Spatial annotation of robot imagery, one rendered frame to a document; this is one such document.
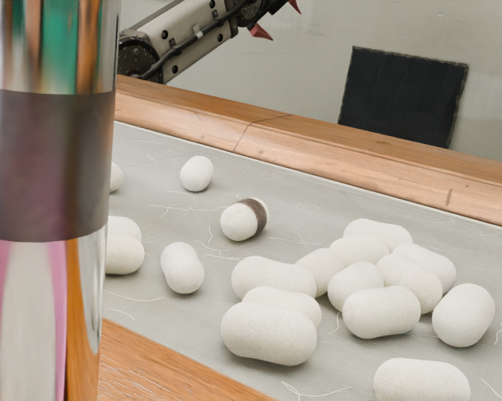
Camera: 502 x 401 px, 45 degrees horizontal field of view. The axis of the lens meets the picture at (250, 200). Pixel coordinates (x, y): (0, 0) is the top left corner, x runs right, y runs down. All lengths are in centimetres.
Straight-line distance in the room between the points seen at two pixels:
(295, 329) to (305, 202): 21
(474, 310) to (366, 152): 25
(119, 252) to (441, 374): 14
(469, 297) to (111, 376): 16
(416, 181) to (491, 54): 192
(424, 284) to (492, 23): 213
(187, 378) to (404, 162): 34
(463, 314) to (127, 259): 14
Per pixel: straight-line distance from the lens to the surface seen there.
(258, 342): 22
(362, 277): 27
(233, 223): 33
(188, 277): 26
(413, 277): 28
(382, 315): 25
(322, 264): 28
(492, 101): 239
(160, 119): 58
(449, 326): 26
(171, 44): 99
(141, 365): 18
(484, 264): 38
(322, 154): 50
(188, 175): 40
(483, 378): 26
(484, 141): 240
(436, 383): 22
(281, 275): 26
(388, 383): 21
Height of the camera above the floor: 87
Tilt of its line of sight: 18 degrees down
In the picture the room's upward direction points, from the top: 8 degrees clockwise
